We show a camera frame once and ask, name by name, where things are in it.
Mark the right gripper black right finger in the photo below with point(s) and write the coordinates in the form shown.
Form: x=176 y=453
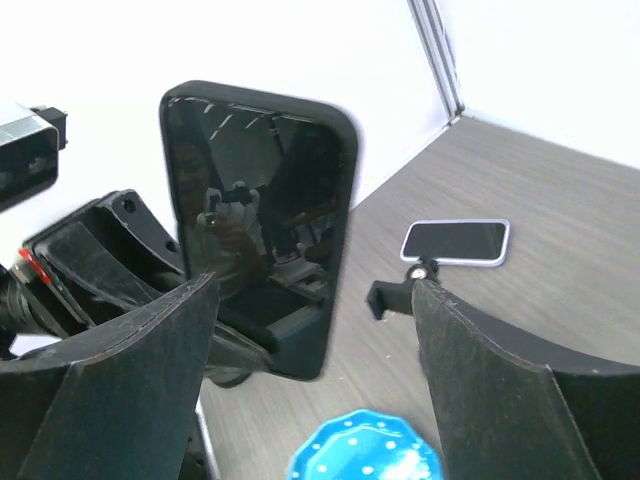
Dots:
x=509 y=404

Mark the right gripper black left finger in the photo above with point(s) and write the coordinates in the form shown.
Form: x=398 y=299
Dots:
x=114 y=402

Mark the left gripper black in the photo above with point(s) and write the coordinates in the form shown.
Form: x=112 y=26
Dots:
x=122 y=265

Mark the black smartphone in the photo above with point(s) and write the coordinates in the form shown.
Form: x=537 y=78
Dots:
x=261 y=187

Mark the black phone stand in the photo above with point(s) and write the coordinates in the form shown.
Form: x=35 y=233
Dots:
x=397 y=297

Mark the blue dotted plate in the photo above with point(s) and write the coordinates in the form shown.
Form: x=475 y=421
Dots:
x=365 y=444

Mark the lavender smartphone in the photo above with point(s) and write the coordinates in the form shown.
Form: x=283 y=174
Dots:
x=479 y=243

